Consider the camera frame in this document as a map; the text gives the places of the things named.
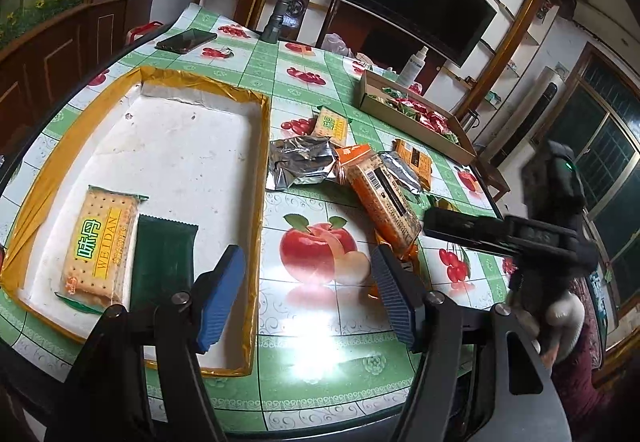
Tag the white plastic bag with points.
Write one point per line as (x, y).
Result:
(336, 45)

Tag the dark green snack packet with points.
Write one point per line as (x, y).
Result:
(162, 262)

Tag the person's right hand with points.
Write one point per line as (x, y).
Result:
(565, 317)

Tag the dark window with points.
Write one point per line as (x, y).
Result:
(600, 122)

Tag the white spray bottle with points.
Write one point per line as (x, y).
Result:
(412, 67)

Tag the grey flashlight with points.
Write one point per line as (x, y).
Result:
(275, 20)

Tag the pile of wrapped candies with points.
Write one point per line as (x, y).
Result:
(425, 115)

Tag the cardboard box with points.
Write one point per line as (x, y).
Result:
(370, 95)

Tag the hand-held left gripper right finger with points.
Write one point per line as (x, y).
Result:
(395, 294)

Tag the white tray with gold rim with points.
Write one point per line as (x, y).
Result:
(190, 162)

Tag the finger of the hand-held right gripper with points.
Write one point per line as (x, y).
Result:
(465, 229)

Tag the red and white bag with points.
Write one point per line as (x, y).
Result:
(145, 30)

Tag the large cracker packet yellow label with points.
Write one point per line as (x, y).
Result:
(97, 247)

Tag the black smartphone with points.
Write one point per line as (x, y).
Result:
(186, 40)

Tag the white standing air conditioner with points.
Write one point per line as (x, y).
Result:
(537, 115)

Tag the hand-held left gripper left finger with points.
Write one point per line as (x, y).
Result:
(222, 302)

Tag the small green cracker packet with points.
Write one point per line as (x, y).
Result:
(331, 125)

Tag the orange biscuit packet dark label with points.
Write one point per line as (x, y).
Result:
(416, 162)

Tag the wooden cabinet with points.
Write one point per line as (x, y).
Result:
(55, 57)

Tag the long orange packet black label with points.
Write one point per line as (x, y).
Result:
(382, 197)

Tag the smooth silver foil packet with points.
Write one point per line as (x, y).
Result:
(400, 172)

